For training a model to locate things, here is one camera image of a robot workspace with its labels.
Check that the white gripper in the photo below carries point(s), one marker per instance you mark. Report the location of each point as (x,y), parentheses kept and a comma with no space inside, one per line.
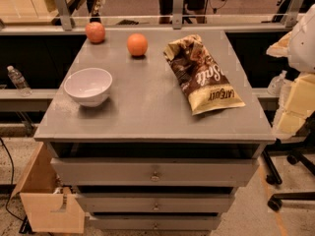
(303,44)

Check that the brown chip bag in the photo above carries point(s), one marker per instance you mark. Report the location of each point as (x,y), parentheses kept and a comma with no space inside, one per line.
(200,77)

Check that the white bowl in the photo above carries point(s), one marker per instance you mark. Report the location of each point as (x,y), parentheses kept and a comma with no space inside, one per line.
(89,87)

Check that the clear soap dispenser bottle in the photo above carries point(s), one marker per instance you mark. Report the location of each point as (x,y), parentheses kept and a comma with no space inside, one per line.
(276,83)

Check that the black office chair base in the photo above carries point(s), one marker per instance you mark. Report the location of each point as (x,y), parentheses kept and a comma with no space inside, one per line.
(286,164)

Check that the orange fruit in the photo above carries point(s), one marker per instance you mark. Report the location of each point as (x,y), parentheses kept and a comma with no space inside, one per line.
(137,44)

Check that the grey drawer cabinet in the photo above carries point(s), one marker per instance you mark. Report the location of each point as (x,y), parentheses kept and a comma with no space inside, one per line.
(142,160)

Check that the red apple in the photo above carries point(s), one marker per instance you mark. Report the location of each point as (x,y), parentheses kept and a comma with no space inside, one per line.
(95,32)

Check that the clear water bottle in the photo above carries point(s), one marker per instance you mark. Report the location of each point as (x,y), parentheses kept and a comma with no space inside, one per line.
(19,81)

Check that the open wooden drawer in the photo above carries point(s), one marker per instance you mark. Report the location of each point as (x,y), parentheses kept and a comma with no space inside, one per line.
(47,207)

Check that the right metal rail bracket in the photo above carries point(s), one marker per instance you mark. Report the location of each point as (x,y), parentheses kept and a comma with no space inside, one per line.
(290,16)

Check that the metal rail bracket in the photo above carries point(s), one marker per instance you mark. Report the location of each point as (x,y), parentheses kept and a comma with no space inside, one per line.
(177,14)
(64,14)
(290,16)

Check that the middle metal rail bracket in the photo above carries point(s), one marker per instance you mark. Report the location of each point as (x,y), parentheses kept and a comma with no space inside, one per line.
(177,14)

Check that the left metal rail bracket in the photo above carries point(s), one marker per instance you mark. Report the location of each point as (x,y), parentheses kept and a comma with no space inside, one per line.
(64,14)

